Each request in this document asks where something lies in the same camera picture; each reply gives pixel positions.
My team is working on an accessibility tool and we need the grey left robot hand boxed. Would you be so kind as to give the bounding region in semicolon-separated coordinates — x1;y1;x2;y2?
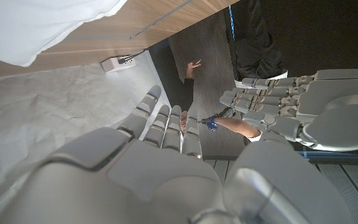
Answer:
219;68;358;154

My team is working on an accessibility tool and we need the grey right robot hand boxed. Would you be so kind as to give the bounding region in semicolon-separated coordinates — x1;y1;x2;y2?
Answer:
0;84;357;224

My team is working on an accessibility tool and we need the white cloth napkin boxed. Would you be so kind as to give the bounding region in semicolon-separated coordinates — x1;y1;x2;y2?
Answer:
0;0;129;68

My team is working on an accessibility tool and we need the person forearm with watch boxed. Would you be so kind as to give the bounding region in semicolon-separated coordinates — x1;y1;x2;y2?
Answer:
197;114;263;143

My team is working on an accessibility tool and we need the seated person in black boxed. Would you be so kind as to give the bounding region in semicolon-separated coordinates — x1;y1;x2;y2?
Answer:
228;0;289;88

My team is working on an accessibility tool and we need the standing person in black shirt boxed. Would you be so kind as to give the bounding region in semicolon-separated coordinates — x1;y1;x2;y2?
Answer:
166;59;202;131

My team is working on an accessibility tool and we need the white wrinkled backdrop sheet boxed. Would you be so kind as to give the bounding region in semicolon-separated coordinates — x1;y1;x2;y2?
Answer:
0;51;173;206

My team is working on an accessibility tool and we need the white power strip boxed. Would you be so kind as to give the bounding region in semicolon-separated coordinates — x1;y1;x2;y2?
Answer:
100;55;137;73

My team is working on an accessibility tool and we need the black power strip cord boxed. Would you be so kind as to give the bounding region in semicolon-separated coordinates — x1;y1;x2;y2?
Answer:
118;49;147;65

